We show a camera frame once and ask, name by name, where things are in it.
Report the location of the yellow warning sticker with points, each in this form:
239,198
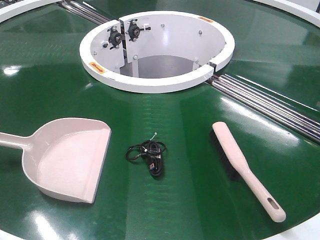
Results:
95,66
205,19

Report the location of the steel rollers right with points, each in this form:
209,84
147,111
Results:
267,104

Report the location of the yellow warning sticker front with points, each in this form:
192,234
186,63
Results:
95,66

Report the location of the white rim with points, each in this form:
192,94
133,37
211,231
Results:
12,8
308,10

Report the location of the black bearing mount left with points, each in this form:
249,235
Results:
115,37

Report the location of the steel rollers top left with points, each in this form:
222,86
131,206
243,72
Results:
83,11

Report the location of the black bearing mount right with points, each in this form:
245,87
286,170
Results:
134,30

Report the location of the pink plastic dustpan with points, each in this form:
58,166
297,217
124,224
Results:
64,158

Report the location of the black bearing mount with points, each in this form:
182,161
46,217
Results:
115,37
134,30

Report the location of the steel rollers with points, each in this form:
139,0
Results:
83,11
267,104

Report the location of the white outer rim right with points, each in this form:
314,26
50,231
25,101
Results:
308,10

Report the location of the yellow warning sticker back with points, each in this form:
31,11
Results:
205,19

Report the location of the white outer rim left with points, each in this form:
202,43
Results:
12,8

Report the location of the pink brush with black bristles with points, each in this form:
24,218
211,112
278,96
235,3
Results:
238,166

